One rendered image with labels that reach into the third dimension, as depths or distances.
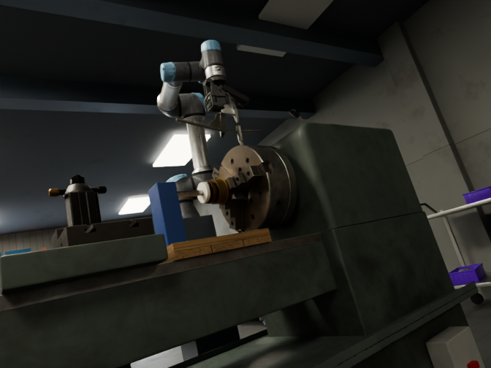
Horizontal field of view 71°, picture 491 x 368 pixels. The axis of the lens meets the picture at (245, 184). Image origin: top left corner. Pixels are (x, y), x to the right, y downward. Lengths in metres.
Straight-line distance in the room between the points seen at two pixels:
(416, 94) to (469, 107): 0.55
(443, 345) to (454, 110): 3.22
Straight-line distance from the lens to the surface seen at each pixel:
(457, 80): 4.31
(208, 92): 1.32
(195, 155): 1.75
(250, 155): 1.18
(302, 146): 1.21
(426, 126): 4.29
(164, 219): 1.02
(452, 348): 1.39
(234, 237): 0.94
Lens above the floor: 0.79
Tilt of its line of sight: 14 degrees up
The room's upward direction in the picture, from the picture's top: 14 degrees counter-clockwise
